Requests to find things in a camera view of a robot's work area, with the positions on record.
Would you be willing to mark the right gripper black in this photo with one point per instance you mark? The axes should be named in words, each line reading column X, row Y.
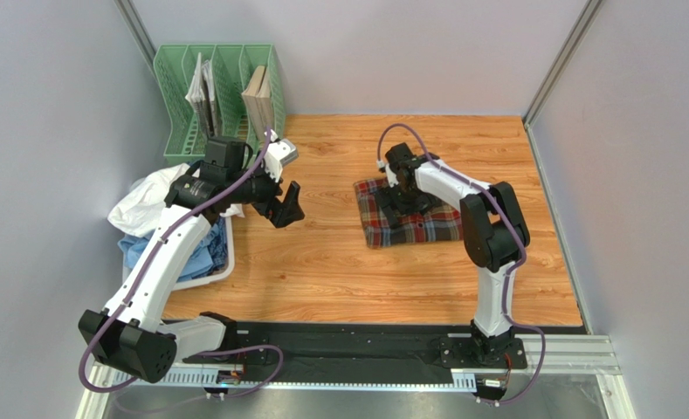
column 400, row 197

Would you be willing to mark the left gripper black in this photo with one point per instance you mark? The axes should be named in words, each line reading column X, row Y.
column 280, row 214

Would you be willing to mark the plaid long sleeve shirt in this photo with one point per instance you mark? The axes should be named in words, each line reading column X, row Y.
column 441, row 223

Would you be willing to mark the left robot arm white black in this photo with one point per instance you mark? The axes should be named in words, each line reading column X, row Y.
column 164, row 261

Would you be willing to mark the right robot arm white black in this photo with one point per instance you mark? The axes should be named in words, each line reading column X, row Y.
column 494, row 232

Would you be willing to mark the white laundry basket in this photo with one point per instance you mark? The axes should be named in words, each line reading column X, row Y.
column 213, row 277

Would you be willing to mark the beige book in organizer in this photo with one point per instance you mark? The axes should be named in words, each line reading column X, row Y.
column 257, row 97

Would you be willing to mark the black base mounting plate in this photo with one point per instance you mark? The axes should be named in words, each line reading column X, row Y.
column 331, row 353

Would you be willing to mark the green plastic file organizer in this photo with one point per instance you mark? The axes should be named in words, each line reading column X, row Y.
column 233, row 65

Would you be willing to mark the magazines in organizer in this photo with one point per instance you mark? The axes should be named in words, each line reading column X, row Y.
column 202, row 97

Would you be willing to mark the white shirt in basket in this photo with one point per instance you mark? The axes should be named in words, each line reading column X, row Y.
column 140, row 211

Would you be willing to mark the light blue shirt in basket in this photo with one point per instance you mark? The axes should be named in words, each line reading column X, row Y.
column 198, row 265

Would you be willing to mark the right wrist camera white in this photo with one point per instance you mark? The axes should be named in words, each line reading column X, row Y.
column 391, row 177

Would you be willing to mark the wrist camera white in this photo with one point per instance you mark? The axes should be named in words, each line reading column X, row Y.
column 391, row 177
column 278, row 155

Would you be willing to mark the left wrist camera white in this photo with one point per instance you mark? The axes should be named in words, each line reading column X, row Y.
column 278, row 155

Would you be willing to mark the aluminium frame rail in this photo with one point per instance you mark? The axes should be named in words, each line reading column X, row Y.
column 551, row 352

